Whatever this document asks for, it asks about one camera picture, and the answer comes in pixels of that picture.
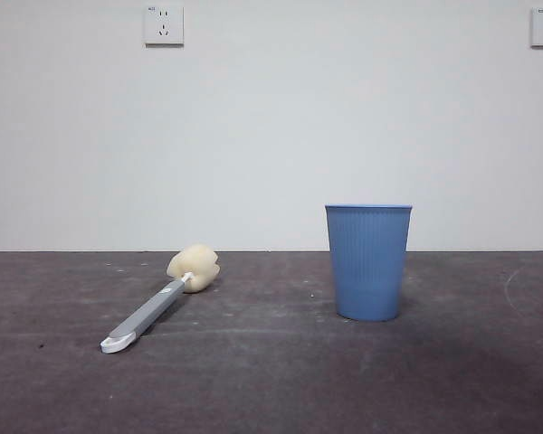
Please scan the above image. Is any blue ribbed plastic cup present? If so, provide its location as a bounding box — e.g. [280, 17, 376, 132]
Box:
[324, 203, 414, 323]

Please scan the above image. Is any cup brush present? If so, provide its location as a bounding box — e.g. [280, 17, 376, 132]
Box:
[100, 243, 221, 354]

